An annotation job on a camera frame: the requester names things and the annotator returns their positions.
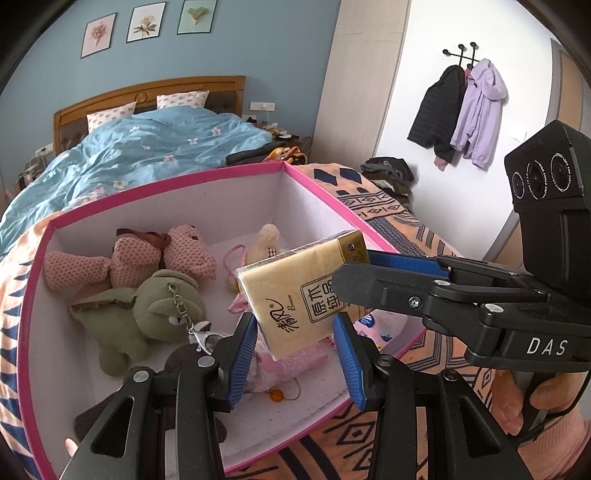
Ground dark folded clothes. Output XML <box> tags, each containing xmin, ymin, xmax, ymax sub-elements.
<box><xmin>225</xmin><ymin>148</ymin><xmax>273</xmax><ymax>167</ymax></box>

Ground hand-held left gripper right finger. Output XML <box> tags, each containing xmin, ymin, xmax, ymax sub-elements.
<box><xmin>332</xmin><ymin>311</ymin><xmax>529</xmax><ymax>480</ymax></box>

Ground green dinosaur plush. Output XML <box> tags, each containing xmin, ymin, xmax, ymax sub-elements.
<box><xmin>69</xmin><ymin>269</ymin><xmax>218</xmax><ymax>378</ymax></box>

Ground pink cardboard box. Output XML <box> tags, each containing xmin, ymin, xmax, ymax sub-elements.
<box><xmin>16</xmin><ymin>161</ymin><xmax>428</xmax><ymax>480</ymax></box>

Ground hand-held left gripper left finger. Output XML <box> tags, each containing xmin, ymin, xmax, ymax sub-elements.
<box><xmin>60</xmin><ymin>313</ymin><xmax>259</xmax><ymax>480</ymax></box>

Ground white patterned pillow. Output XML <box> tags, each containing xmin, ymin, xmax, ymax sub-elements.
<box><xmin>87</xmin><ymin>100</ymin><xmax>138</xmax><ymax>132</ymax></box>
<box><xmin>156</xmin><ymin>90</ymin><xmax>211</xmax><ymax>110</ymax></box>

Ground beige tissue pack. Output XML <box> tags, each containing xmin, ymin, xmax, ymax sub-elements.
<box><xmin>235</xmin><ymin>229</ymin><xmax>370</xmax><ymax>362</ymax></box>

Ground pink flower framed picture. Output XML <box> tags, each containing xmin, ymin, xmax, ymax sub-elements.
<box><xmin>81</xmin><ymin>12</ymin><xmax>117</xmax><ymax>58</ymax></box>

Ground small beige teddy bear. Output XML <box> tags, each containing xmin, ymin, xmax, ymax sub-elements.
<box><xmin>245</xmin><ymin>223</ymin><xmax>284</xmax><ymax>266</ymax></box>

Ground black puffer jacket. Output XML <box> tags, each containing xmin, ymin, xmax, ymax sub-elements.
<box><xmin>407</xmin><ymin>65</ymin><xmax>467</xmax><ymax>160</ymax></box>

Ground white flower framed picture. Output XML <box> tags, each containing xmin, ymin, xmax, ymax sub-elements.
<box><xmin>126</xmin><ymin>2</ymin><xmax>167</xmax><ymax>43</ymax></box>

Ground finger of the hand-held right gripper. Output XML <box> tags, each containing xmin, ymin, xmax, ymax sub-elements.
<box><xmin>331</xmin><ymin>263</ymin><xmax>546</xmax><ymax>341</ymax></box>
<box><xmin>367</xmin><ymin>251</ymin><xmax>539</xmax><ymax>289</ymax></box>

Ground orange patterned blanket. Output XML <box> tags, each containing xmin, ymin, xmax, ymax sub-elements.
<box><xmin>0</xmin><ymin>161</ymin><xmax>522</xmax><ymax>480</ymax></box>

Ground person's right hand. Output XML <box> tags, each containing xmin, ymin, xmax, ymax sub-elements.
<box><xmin>490</xmin><ymin>369</ymin><xmax>585</xmax><ymax>439</ymax></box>

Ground blue floral duvet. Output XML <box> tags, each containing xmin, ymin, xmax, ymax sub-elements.
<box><xmin>0</xmin><ymin>107</ymin><xmax>273</xmax><ymax>259</ymax></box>

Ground pink brocade pouch with cord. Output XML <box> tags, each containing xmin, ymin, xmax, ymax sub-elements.
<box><xmin>223</xmin><ymin>244</ymin><xmax>345</xmax><ymax>404</ymax></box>

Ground pink floral packet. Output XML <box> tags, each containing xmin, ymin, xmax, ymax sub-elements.
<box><xmin>353</xmin><ymin>308</ymin><xmax>409</xmax><ymax>349</ymax></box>

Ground lilac hoodie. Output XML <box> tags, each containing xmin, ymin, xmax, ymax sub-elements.
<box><xmin>450</xmin><ymin>58</ymin><xmax>509</xmax><ymax>171</ymax></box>

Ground wooden headboard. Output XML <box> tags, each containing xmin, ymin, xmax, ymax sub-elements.
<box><xmin>52</xmin><ymin>75</ymin><xmax>246</xmax><ymax>155</ymax></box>

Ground beige wardrobe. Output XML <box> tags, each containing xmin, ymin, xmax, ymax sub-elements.
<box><xmin>309</xmin><ymin>0</ymin><xmax>411</xmax><ymax>164</ymax></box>

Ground colourful bag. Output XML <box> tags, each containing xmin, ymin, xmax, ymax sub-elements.
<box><xmin>265</xmin><ymin>145</ymin><xmax>309</xmax><ymax>166</ymax></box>

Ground person's right forearm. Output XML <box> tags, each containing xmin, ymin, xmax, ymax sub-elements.
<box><xmin>515</xmin><ymin>408</ymin><xmax>591</xmax><ymax>480</ymax></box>

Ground cluttered bedside table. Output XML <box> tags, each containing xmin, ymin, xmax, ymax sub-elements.
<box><xmin>14</xmin><ymin>150</ymin><xmax>54</xmax><ymax>190</ymax></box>

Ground wooden door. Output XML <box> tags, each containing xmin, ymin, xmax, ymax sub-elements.
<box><xmin>482</xmin><ymin>39</ymin><xmax>591</xmax><ymax>268</ymax></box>

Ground pink crochet bear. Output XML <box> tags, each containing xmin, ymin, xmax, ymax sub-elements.
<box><xmin>45</xmin><ymin>224</ymin><xmax>218</xmax><ymax>292</ymax></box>

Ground black wall coat rack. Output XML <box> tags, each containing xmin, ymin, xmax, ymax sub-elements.
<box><xmin>442</xmin><ymin>41</ymin><xmax>479</xmax><ymax>70</ymax></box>

